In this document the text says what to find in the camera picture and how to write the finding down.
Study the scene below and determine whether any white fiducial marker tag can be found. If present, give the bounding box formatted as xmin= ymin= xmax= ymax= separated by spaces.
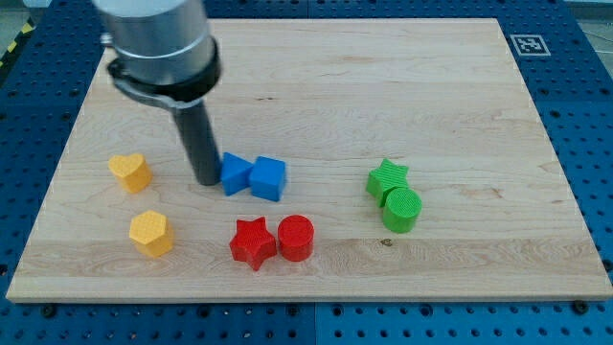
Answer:
xmin=511 ymin=34 xmax=551 ymax=57

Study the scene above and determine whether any red star block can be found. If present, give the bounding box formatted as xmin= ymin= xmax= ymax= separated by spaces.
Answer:
xmin=229 ymin=217 xmax=277 ymax=271

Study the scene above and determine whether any green cylinder block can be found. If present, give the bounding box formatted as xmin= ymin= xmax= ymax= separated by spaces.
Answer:
xmin=382 ymin=188 xmax=422 ymax=234

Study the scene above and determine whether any yellow heart block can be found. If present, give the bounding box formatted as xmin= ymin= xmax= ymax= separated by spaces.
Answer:
xmin=108 ymin=153 xmax=153 ymax=194

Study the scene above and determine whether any blue triangle block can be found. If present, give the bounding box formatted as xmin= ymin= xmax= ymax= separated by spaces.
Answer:
xmin=220 ymin=152 xmax=254 ymax=196

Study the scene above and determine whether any green star block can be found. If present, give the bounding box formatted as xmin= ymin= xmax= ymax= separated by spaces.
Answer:
xmin=366 ymin=158 xmax=409 ymax=208

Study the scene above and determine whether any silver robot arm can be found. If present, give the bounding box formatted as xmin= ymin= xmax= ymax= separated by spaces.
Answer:
xmin=93 ymin=0 xmax=221 ymax=106

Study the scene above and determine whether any blue cube block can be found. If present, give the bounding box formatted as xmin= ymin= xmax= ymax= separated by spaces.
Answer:
xmin=249 ymin=156 xmax=286 ymax=201

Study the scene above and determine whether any red cylinder block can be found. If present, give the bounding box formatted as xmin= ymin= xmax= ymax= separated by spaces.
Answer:
xmin=278 ymin=215 xmax=314 ymax=262

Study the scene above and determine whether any yellow hexagon block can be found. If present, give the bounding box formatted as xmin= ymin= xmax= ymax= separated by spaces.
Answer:
xmin=129 ymin=210 xmax=174 ymax=258

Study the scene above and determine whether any wooden board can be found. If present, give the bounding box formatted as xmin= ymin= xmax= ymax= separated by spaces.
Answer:
xmin=7 ymin=19 xmax=612 ymax=303

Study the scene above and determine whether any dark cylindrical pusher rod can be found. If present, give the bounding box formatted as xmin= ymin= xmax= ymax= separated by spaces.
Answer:
xmin=172 ymin=99 xmax=221 ymax=186

